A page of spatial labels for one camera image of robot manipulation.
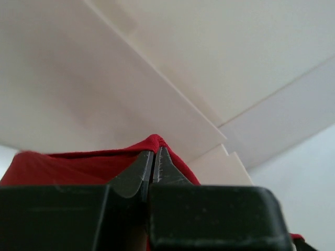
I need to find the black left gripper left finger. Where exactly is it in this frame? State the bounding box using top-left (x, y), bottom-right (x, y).
top-left (1, 151), bottom-right (154, 250)

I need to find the red t-shirt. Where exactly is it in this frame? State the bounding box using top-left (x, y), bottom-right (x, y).
top-left (1, 135), bottom-right (302, 242)

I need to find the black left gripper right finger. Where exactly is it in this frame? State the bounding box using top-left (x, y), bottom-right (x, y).
top-left (148, 147), bottom-right (293, 250)

